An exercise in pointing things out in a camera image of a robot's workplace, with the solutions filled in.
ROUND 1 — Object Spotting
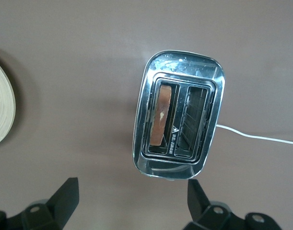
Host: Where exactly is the white toaster power cord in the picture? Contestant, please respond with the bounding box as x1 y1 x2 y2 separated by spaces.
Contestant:
215 124 293 145

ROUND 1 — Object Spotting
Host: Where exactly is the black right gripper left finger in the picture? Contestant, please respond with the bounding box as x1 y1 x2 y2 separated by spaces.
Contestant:
0 177 80 230

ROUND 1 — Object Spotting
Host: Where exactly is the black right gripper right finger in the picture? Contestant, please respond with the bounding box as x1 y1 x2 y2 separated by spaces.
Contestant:
186 179 281 230

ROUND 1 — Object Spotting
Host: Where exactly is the chrome and beige toaster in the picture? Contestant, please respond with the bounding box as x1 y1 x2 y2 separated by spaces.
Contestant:
131 49 226 180

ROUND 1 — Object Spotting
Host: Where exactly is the round wooden plate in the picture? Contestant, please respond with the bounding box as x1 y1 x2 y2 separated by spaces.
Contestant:
0 57 17 148

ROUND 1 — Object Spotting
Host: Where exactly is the slice of brown bread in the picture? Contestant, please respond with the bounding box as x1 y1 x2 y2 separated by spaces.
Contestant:
150 85 173 147

